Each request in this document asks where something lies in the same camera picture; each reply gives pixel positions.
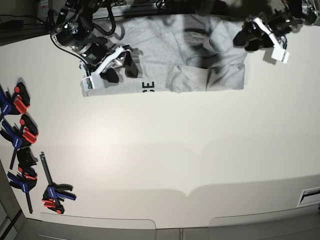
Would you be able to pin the white label on table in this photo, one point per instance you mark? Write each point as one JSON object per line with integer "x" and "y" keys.
{"x": 309, "y": 196}

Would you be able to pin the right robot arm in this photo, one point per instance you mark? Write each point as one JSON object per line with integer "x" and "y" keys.
{"x": 75, "y": 28}

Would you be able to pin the blue red bar clamp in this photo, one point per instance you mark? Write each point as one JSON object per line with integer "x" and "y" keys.
{"x": 20, "y": 138}
{"x": 54, "y": 193}
{"x": 15, "y": 104}

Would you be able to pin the right blue red bar clamp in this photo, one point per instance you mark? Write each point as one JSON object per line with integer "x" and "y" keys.
{"x": 54, "y": 193}

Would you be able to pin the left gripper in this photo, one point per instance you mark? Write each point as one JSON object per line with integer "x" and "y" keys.
{"x": 263, "y": 32}

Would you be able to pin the top blue red bar clamp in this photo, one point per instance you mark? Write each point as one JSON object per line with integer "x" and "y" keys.
{"x": 15, "y": 104}

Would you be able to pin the grey T-shirt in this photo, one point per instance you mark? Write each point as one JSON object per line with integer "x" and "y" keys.
{"x": 178, "y": 53}

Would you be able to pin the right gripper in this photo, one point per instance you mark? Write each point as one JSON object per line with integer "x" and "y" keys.
{"x": 93, "y": 53}

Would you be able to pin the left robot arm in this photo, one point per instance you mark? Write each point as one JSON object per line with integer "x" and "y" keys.
{"x": 301, "y": 12}

